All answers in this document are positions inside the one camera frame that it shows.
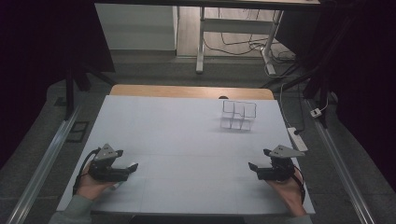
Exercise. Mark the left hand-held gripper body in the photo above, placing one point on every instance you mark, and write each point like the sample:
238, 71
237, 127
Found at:
104, 169

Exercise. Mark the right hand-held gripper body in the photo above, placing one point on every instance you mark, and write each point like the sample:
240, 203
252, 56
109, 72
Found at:
278, 169

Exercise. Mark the person's left hand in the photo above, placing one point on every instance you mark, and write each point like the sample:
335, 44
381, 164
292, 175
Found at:
90, 186

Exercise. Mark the person's right hand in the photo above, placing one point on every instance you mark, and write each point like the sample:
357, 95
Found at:
288, 194

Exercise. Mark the white power strip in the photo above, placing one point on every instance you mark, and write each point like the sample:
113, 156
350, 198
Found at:
297, 139

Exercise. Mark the black floor plate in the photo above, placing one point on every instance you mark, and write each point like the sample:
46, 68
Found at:
77, 131

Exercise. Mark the clear acrylic compartment organizer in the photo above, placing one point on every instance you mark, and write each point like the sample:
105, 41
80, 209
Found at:
238, 114

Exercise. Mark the white table mat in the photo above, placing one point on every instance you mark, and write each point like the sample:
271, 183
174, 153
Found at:
186, 143

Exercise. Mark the small white adapter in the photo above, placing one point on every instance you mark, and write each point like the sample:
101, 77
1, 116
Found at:
316, 112

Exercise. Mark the black stand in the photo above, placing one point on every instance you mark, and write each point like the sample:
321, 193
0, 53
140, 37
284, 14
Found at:
323, 77
70, 93

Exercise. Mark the white-legged desk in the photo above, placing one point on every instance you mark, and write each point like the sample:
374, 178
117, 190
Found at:
238, 25

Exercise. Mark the aluminium rail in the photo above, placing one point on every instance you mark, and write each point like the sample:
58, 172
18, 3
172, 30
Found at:
40, 168
342, 168

